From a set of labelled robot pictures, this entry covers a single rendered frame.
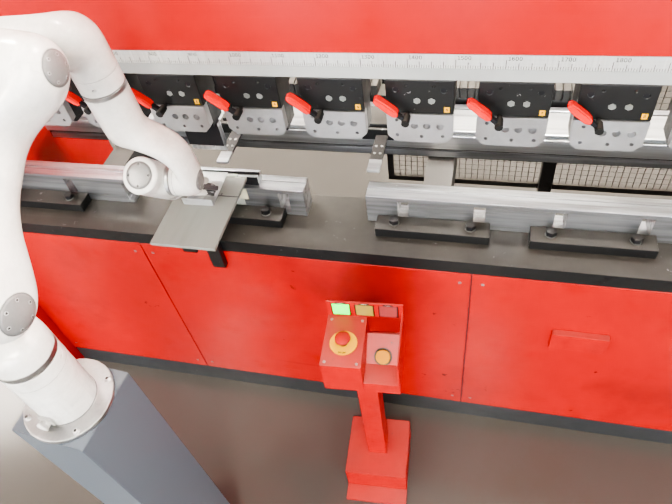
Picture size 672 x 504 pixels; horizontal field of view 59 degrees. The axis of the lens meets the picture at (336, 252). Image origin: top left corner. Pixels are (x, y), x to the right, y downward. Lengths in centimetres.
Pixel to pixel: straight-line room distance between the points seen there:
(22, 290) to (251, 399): 147
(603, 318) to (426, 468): 85
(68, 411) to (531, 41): 116
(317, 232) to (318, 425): 90
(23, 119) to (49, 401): 54
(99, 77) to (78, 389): 60
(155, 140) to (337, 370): 70
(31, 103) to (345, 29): 62
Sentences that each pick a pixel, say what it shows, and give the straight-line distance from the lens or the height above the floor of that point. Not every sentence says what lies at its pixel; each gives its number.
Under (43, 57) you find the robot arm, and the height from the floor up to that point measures 165.
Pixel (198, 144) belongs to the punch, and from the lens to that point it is 167.
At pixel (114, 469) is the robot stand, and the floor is 86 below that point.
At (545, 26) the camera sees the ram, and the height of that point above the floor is 146.
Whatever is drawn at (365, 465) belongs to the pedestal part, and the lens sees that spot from 210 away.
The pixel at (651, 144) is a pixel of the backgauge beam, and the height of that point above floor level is 97.
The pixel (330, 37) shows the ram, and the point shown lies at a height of 144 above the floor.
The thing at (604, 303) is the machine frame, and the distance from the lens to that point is 168.
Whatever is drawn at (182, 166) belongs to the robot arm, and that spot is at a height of 128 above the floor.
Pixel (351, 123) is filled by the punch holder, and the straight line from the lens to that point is 143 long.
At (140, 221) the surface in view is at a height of 87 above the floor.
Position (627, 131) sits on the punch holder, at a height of 123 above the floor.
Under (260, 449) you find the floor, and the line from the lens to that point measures 232.
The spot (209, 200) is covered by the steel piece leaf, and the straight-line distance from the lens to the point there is 162.
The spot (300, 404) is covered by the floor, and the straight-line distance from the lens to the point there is 236.
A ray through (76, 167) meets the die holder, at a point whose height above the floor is 97.
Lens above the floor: 208
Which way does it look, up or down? 49 degrees down
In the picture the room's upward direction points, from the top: 10 degrees counter-clockwise
